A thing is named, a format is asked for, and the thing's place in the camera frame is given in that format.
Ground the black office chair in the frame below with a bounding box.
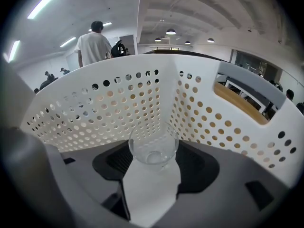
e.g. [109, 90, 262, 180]
[111, 40, 131, 58]

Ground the dark-topped white table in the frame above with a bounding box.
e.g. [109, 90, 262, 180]
[224, 76, 277, 115]

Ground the white perforated plastic basket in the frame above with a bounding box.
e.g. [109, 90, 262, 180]
[20, 53, 300, 225]

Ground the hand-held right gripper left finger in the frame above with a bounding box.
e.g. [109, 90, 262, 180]
[45, 140, 134, 221]

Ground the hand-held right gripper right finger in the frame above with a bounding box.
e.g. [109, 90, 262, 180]
[152, 140, 290, 228]

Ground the clear glass cup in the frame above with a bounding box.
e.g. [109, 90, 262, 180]
[128, 121, 180, 172]

